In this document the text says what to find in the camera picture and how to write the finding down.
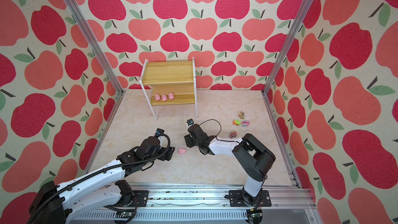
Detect green orange toy truck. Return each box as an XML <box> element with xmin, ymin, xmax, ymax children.
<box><xmin>233</xmin><ymin>119</ymin><xmax>241</xmax><ymax>126</ymax></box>

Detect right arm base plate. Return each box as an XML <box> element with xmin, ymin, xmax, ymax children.
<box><xmin>224</xmin><ymin>189</ymin><xmax>272</xmax><ymax>207</ymax></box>

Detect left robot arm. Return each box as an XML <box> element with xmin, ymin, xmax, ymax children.
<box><xmin>28</xmin><ymin>134</ymin><xmax>175</xmax><ymax>224</ymax></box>

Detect brown toy block car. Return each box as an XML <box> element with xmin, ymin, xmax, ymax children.
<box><xmin>238</xmin><ymin>111</ymin><xmax>245</xmax><ymax>119</ymax></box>

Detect aluminium frame post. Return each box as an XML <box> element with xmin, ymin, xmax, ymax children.
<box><xmin>262</xmin><ymin>0</ymin><xmax>326</xmax><ymax>95</ymax></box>
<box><xmin>49</xmin><ymin>0</ymin><xmax>125</xmax><ymax>96</ymax></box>

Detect pink green toy car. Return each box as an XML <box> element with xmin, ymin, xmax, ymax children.
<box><xmin>241</xmin><ymin>120</ymin><xmax>250</xmax><ymax>127</ymax></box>

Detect two-tier wooden shelf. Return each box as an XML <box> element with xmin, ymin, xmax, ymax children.
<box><xmin>139</xmin><ymin>58</ymin><xmax>198</xmax><ymax>120</ymax></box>

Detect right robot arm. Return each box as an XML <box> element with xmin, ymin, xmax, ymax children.
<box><xmin>184</xmin><ymin>123</ymin><xmax>276</xmax><ymax>207</ymax></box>

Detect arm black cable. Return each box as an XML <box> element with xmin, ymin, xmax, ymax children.
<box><xmin>198</xmin><ymin>119</ymin><xmax>243</xmax><ymax>144</ymax></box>
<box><xmin>26</xmin><ymin>133</ymin><xmax>172</xmax><ymax>224</ymax></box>

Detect small pink toy car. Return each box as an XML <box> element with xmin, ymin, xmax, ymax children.
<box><xmin>230</xmin><ymin>131</ymin><xmax>237</xmax><ymax>139</ymax></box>

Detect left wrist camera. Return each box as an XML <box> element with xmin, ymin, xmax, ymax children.
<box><xmin>155</xmin><ymin>128</ymin><xmax>165</xmax><ymax>138</ymax></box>

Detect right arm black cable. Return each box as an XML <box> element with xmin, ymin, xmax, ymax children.
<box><xmin>198</xmin><ymin>119</ymin><xmax>243</xmax><ymax>144</ymax></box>

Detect left aluminium frame post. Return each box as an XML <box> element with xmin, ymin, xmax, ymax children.
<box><xmin>49</xmin><ymin>0</ymin><xmax>125</xmax><ymax>96</ymax></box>

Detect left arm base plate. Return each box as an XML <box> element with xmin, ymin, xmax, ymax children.
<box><xmin>107</xmin><ymin>189</ymin><xmax>149</xmax><ymax>207</ymax></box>

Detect right aluminium frame post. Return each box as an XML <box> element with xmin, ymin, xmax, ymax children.
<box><xmin>262</xmin><ymin>0</ymin><xmax>326</xmax><ymax>95</ymax></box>

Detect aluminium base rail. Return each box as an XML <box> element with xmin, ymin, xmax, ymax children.
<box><xmin>55</xmin><ymin>181</ymin><xmax>324</xmax><ymax>224</ymax></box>

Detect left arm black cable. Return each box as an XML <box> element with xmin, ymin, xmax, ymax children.
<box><xmin>26</xmin><ymin>133</ymin><xmax>172</xmax><ymax>224</ymax></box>

